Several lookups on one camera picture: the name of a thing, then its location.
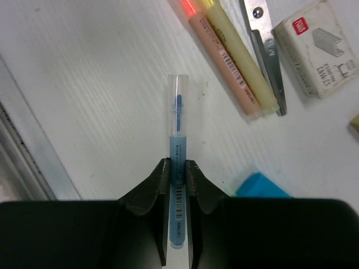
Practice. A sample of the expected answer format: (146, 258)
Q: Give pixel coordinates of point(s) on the blue slim highlighter pen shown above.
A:
(176, 128)

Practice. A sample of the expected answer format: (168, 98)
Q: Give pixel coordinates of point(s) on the yellow slim highlighter pen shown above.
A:
(240, 55)

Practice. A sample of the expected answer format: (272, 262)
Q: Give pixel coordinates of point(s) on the tan eraser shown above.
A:
(354, 125)

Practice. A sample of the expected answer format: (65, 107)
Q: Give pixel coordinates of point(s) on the aluminium rail frame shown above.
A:
(36, 170)

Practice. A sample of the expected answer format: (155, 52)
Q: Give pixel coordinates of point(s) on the orange slim highlighter pen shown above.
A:
(222, 60)

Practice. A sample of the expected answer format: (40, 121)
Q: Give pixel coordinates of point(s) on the white staples box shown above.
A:
(317, 50)

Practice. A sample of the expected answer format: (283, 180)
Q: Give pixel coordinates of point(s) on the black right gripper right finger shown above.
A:
(233, 232)

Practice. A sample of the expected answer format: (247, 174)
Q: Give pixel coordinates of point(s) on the blue capped black highlighter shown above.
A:
(257, 185)

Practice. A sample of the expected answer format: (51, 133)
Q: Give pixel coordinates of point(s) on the black handled scissors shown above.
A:
(259, 26)

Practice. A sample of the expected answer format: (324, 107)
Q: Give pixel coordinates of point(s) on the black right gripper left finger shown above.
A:
(130, 232)

